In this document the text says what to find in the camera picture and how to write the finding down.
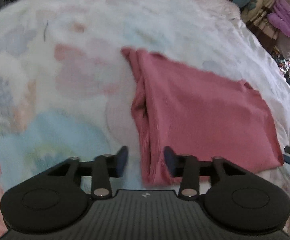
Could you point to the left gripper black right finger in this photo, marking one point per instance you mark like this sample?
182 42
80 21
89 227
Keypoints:
233 198

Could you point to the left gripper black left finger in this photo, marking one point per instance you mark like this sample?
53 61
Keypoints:
62 195

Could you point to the pink ribbed knit garment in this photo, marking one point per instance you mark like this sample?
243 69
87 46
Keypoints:
198 113

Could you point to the white floral fleece blanket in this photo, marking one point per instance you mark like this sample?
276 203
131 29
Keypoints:
66 90

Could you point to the purple plush toy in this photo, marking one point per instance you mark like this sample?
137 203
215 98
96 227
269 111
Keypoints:
280 17

